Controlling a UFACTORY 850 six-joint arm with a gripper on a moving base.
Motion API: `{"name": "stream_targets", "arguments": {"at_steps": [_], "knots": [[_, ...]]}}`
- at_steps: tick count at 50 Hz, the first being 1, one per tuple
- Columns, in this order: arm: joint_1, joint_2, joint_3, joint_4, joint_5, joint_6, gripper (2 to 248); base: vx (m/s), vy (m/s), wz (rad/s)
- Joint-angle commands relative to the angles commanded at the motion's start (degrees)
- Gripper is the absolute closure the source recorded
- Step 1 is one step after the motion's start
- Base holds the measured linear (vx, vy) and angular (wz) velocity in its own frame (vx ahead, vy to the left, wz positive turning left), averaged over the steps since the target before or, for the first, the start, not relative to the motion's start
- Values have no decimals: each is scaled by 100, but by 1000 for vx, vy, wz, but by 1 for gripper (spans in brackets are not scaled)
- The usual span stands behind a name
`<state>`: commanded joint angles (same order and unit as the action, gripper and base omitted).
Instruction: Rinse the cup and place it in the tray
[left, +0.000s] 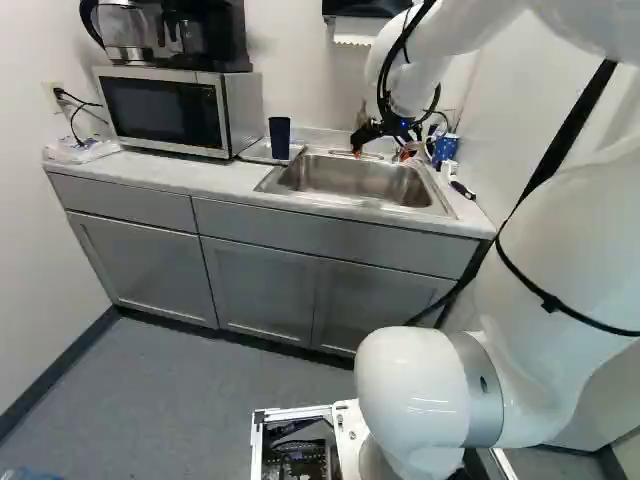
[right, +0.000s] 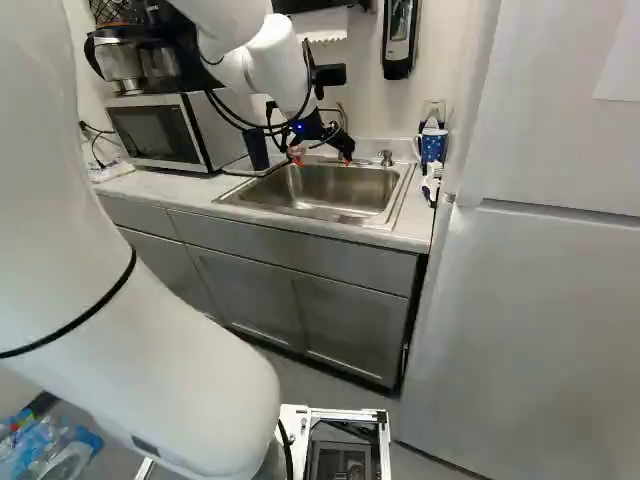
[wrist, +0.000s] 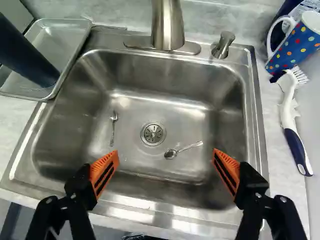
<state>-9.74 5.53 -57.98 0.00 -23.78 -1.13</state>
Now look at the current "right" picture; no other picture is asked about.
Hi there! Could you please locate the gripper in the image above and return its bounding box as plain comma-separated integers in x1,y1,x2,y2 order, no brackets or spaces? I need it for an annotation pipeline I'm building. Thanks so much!
285,110,357,169

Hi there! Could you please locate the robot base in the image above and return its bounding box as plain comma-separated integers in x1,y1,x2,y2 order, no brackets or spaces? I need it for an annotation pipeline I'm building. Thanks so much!
133,402,392,480

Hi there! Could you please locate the stainless steel sink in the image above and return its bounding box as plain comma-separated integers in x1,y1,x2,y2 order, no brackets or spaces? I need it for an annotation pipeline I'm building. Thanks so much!
211,158,419,233

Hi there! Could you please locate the metal tap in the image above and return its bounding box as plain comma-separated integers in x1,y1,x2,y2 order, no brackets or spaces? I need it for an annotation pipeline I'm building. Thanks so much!
334,101,376,167

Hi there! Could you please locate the dark blue tumbler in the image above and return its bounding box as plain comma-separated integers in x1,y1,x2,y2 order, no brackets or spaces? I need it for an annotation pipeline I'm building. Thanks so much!
243,127,272,172

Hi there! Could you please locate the blue mug with white dots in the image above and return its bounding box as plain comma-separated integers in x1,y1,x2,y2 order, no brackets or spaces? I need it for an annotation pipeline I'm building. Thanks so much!
412,126,450,170

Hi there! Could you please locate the white and blue dish brush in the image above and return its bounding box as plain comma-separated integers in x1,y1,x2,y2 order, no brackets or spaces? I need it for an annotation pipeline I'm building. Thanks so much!
418,160,447,210

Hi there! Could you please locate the clear plastic bottle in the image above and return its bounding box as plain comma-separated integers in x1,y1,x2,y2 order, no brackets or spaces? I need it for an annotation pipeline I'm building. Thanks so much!
418,98,449,132

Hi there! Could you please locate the paper towel dispenser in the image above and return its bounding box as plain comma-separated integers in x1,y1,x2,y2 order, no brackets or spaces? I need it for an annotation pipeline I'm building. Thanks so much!
269,0,377,47

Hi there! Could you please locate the grey counter with cabinets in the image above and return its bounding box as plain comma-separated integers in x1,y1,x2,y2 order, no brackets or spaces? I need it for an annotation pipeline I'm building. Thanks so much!
93,135,437,397

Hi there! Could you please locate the silver microwave oven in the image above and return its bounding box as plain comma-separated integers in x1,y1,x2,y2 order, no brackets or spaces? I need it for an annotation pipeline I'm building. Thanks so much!
104,90,252,177

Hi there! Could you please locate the black coffee maker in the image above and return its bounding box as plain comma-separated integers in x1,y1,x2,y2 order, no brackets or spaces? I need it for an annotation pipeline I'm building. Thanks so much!
82,0,227,99

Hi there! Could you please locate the white fridge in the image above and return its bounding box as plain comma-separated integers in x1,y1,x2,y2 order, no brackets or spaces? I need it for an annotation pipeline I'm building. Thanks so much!
392,0,640,480

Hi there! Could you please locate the pack of water bottles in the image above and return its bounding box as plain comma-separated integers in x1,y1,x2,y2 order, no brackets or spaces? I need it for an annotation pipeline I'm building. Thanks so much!
0,405,105,480

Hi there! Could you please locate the black wall soap dispenser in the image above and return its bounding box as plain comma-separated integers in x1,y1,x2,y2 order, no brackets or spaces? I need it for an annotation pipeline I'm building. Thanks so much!
380,0,422,81

